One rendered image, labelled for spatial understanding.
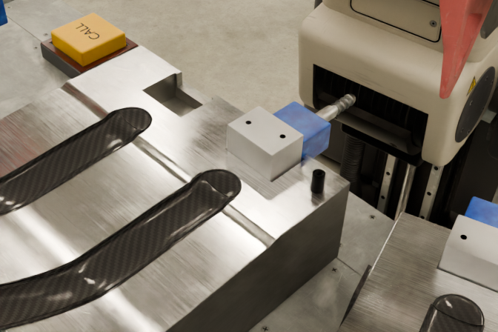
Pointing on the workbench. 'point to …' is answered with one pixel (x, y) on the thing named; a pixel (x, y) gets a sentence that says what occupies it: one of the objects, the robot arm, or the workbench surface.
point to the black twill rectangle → (357, 291)
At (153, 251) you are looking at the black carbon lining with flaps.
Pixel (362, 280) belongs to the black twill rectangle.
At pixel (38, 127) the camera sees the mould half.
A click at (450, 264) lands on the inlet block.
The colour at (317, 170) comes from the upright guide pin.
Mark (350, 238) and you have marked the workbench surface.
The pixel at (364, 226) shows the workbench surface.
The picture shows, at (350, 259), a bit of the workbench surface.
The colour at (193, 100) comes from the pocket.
